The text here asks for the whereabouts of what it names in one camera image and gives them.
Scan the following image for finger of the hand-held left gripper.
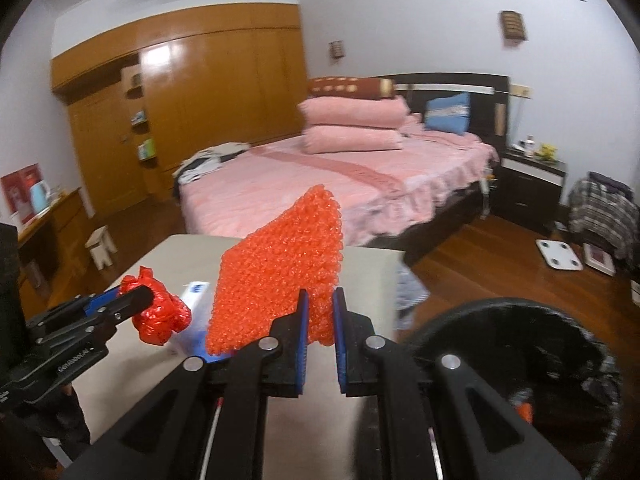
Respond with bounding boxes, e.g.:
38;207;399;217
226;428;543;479
37;285;156;357
27;287;125;341

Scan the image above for light blue kettle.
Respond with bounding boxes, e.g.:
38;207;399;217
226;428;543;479
29;180;52;214

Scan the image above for dark garment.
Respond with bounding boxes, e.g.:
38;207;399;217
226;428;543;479
587;171;632;197

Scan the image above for large brown wall lamp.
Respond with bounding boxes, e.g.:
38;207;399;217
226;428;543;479
500;10;529;44

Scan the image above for dark wooden bed frame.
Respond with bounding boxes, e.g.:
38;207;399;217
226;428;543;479
372;72;511;267

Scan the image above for small white blue box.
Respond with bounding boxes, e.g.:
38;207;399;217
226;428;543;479
169;280;222;357

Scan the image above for pink bed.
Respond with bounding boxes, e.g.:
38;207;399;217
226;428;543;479
177;127;501;249

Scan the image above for stacked pink pillows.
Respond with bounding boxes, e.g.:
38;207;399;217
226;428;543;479
297;96;409;130

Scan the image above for red wall poster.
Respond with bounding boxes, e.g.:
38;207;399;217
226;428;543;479
0;162;44;227

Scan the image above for dark nightstand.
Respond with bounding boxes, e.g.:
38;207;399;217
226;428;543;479
492;146;569;227

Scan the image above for scale with dark centre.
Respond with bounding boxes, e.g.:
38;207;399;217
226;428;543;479
582;242;617;277

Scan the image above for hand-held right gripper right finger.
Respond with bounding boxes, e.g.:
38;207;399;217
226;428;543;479
331;287;583;480

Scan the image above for wooden wardrobe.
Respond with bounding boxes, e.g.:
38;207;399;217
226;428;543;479
50;2;309;217

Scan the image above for brown dotted bolster pillow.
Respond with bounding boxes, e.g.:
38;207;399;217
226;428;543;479
307;76;396;100

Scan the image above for plaid cloth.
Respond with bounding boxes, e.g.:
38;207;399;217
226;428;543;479
569;177;637;262

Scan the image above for blue pillow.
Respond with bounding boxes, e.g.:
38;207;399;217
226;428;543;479
424;92;472;136

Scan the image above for red plastic bag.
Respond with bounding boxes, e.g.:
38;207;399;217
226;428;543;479
119;267;193;346

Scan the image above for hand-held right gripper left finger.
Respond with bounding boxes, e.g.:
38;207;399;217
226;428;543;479
60;288;310;480

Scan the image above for wooden side cabinet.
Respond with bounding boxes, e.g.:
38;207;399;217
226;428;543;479
17;187;97;312

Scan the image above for grey quilted cloth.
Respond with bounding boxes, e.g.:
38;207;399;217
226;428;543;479
394;260;432;332

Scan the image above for orange bubble wrap sheet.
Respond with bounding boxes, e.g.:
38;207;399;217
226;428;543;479
206;185;344;357

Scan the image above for table with beige cloth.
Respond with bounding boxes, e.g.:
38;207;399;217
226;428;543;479
72;233;407;480

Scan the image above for bin with black bag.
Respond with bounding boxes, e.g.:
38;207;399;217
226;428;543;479
399;297;627;480

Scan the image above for small wooden stool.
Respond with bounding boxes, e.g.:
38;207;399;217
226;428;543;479
85;226;119;270

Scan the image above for pile of clothes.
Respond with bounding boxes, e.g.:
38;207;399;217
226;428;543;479
172;142;251;184

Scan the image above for white bathroom scale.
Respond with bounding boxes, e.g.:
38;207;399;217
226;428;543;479
535;238;585;272

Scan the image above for folded pink blanket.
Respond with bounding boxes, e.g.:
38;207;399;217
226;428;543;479
301;125;405;155

